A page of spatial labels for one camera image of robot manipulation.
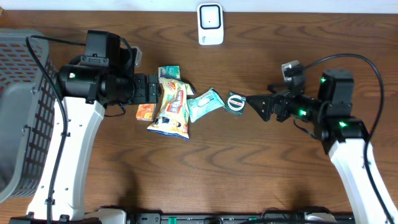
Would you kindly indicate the white barcode scanner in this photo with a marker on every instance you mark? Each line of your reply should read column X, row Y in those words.
column 210, row 24

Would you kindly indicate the teal wet wipes pack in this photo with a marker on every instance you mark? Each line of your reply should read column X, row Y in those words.
column 204, row 104

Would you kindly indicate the yellow snack bag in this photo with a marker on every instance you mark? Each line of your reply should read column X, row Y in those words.
column 173, row 116

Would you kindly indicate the orange tissue pack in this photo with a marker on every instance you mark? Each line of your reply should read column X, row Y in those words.
column 146, row 112

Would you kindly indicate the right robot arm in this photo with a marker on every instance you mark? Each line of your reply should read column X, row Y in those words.
column 344, row 139

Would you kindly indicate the grey plastic shopping basket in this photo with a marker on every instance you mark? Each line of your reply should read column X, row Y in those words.
column 27, row 110

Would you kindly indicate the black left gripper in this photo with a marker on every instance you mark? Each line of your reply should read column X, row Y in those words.
column 150, row 89

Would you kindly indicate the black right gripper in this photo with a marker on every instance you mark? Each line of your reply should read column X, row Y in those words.
column 279, row 94

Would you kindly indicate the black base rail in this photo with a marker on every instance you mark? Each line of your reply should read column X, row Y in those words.
column 269, row 216

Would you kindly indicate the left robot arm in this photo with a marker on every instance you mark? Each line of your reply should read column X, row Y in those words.
column 100, row 77

